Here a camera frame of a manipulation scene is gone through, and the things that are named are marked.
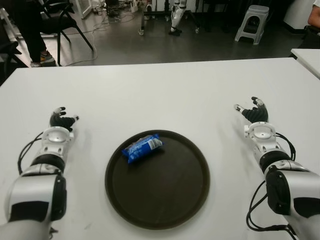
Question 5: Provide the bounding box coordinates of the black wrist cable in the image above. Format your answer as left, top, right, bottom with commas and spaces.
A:
274, 132, 297, 161
17, 131, 46, 176

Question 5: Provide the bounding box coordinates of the white side table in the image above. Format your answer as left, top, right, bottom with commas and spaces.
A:
290, 48, 320, 81

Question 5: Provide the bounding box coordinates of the white humanoid robot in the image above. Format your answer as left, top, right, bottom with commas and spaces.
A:
168, 0, 188, 36

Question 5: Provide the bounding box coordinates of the white framed glass panel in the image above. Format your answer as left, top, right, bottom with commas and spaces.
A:
78, 0, 97, 19

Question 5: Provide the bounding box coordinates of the black left elbow cable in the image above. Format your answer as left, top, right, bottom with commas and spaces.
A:
49, 223, 61, 240

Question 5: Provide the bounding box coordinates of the black office chair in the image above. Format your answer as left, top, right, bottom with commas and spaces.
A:
298, 24, 320, 50

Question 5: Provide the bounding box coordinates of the white floor cable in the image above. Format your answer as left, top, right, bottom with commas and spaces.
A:
59, 14, 111, 67

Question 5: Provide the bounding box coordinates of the grey plastic stool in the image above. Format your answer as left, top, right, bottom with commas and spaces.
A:
234, 4, 270, 46

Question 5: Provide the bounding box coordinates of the black folding chair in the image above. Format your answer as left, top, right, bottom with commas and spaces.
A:
39, 0, 95, 66

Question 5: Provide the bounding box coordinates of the black elbow cable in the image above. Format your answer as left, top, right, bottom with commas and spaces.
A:
246, 179, 298, 235
49, 223, 61, 240

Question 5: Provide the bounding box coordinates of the blue Oreo packet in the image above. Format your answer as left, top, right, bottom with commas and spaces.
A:
121, 134, 163, 165

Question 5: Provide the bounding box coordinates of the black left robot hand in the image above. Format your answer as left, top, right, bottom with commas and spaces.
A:
49, 106, 80, 132

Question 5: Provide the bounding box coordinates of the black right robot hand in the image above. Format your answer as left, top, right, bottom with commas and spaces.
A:
233, 96, 270, 125

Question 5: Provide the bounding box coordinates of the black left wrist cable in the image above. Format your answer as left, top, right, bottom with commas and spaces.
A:
17, 131, 46, 176

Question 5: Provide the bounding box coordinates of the round dark brown tray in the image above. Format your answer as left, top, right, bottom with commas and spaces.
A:
104, 129, 210, 229

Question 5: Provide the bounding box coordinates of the person in black trousers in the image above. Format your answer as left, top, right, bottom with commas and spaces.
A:
9, 0, 57, 68

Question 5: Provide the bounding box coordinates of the black chair armrest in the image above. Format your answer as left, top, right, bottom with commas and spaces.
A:
0, 41, 23, 76

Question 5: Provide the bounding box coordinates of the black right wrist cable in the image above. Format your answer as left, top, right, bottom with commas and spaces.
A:
274, 132, 297, 161

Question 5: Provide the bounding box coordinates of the person in white shirt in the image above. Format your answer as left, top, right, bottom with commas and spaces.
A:
307, 0, 320, 27

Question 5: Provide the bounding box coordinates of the black right elbow cable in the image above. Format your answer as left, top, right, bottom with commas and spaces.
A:
246, 179, 298, 235

